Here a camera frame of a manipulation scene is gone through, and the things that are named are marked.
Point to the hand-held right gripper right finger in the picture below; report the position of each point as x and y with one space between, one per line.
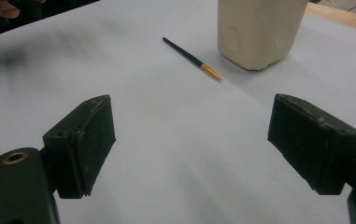
312 146

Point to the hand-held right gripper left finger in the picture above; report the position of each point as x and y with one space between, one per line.
82 149

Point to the cream square pen holder cup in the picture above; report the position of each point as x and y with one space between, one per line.
256 31

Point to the dark pen with gold tip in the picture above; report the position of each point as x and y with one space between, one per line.
185 53

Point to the white table cover sheet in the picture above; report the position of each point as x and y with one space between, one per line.
172 140

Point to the wooden table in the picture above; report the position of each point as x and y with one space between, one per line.
347 19

